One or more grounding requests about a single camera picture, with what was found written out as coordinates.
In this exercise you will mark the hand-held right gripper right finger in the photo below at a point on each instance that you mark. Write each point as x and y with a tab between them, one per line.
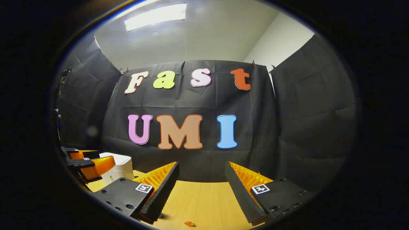
239	195

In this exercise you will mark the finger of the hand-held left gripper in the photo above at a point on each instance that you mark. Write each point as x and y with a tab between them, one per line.
96	167
72	153

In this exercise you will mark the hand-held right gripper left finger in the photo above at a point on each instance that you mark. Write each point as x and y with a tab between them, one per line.
159	195

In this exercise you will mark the white desktop garbage bin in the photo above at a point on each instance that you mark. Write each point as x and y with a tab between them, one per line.
124	169

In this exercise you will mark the orange paper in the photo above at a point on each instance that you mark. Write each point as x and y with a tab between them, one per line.
189	224

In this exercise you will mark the wooden desktop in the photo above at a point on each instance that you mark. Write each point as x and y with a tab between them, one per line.
204	204

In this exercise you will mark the black backdrop cloth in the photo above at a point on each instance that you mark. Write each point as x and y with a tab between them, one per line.
255	127

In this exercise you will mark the ceiling light panel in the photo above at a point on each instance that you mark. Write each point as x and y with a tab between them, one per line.
156	16

